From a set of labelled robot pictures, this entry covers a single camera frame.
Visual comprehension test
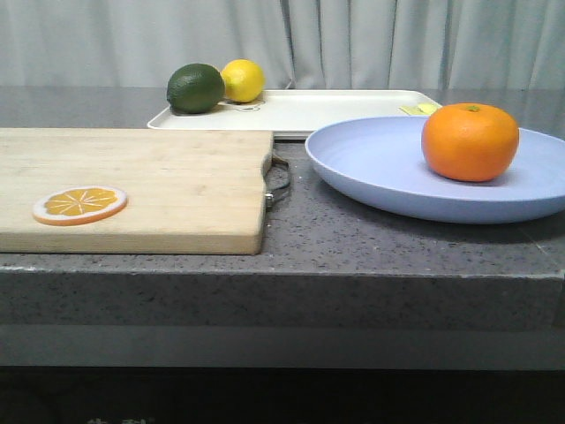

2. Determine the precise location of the wooden cutting board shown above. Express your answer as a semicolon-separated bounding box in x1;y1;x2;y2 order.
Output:
1;128;273;254

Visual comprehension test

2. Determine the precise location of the green lime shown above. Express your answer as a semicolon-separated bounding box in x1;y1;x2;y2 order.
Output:
167;63;225;114

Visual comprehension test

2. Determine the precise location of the cream white tray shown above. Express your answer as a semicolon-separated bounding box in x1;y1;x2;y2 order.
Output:
147;89;439;140

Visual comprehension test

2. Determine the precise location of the yellow lemon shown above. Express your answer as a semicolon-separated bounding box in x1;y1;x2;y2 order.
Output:
221;59;266;102

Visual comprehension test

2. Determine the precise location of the light blue plate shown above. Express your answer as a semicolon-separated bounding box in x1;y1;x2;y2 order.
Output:
305;116;564;224

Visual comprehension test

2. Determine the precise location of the metal cutting board handle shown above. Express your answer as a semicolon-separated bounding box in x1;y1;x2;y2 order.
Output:
264;153;291;209

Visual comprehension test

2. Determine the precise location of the orange slice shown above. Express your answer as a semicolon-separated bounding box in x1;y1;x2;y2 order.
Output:
32;185;128;226

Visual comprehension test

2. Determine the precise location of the grey curtain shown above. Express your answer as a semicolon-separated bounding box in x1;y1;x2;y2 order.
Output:
1;1;564;89

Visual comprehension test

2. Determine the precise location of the orange fruit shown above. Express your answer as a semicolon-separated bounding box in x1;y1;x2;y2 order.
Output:
421;102;520;182

